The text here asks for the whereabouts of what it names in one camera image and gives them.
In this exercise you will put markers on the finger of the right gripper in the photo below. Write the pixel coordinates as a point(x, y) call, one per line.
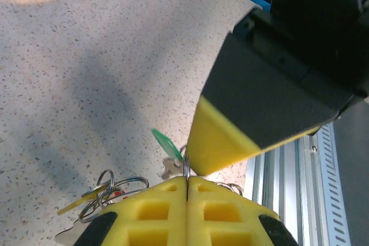
point(259, 105)

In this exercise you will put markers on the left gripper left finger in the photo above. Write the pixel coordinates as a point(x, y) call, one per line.
point(150, 220)

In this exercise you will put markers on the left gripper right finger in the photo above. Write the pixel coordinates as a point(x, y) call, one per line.
point(225, 220)

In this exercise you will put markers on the red tag key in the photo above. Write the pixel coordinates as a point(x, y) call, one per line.
point(118, 192)

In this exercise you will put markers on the keyring with metal keys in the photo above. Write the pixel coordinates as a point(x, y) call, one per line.
point(186, 166)

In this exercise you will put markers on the yellow tag key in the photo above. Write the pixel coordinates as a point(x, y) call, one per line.
point(76, 203)

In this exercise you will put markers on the green tag key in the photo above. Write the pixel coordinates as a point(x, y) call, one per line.
point(168, 145)

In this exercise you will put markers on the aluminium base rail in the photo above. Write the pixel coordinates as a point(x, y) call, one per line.
point(288, 200)

